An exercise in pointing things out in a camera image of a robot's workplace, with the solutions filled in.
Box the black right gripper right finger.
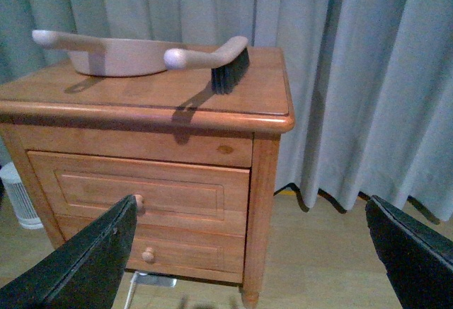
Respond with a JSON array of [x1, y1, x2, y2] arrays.
[[365, 196, 452, 308]]

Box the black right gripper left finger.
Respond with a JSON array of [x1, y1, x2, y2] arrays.
[[1, 195, 137, 308]]

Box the beige plastic dustpan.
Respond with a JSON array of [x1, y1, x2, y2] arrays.
[[32, 30, 187, 77]]

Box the beige hand brush black bristles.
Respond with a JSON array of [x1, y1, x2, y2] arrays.
[[164, 36, 250, 95]]

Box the white power strip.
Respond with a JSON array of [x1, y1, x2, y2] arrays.
[[131, 272, 177, 288]]

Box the lower wooden drawer knob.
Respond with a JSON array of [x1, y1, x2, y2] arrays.
[[142, 247, 155, 264]]

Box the wooden drawer knob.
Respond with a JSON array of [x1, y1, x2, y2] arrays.
[[142, 247, 155, 264], [134, 194, 144, 214]]

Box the upper wooden drawer knob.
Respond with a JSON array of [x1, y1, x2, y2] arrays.
[[134, 194, 144, 214]]

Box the wooden nightstand cabinet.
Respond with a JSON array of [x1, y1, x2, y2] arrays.
[[1, 47, 295, 308]]

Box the grey-blue curtain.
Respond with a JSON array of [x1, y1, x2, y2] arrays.
[[1, 0, 452, 221]]

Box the white cable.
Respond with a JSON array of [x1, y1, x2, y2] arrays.
[[123, 272, 148, 309]]

